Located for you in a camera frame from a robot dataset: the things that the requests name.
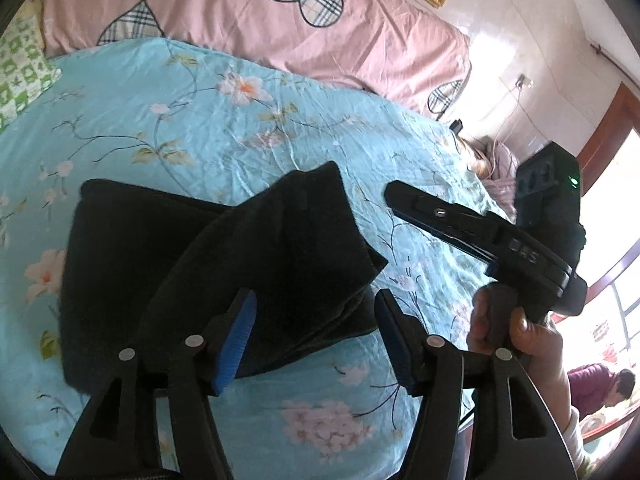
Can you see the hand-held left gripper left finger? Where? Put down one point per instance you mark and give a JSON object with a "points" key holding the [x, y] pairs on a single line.
{"points": [[235, 345]]}

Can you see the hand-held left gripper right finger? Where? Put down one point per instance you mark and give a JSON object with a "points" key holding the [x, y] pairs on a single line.
{"points": [[397, 345]]}

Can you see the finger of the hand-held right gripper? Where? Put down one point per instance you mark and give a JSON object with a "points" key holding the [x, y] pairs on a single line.
{"points": [[440, 212], [465, 247]]}

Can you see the black pants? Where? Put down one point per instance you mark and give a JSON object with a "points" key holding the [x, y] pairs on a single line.
{"points": [[125, 260]]}

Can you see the person's right forearm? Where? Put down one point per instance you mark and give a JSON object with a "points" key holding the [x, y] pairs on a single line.
{"points": [[575, 442]]}

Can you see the person's right hand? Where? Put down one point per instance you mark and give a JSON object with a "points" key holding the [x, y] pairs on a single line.
{"points": [[547, 360]]}

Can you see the pink striped cloth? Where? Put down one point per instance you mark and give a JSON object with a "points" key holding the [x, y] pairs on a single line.
{"points": [[495, 175]]}

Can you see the black charger plug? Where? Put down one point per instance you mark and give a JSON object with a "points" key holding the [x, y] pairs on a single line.
{"points": [[456, 126]]}

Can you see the pink quilt with plaid hearts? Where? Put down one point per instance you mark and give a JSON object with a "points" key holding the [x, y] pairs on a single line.
{"points": [[225, 20]]}

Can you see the green checked pillow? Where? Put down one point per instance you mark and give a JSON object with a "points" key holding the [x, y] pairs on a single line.
{"points": [[20, 70]]}

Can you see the brown wooden door frame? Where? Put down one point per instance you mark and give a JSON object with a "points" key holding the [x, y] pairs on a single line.
{"points": [[607, 130]]}

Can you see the white wall socket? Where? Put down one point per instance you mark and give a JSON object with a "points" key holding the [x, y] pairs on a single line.
{"points": [[524, 80]]}

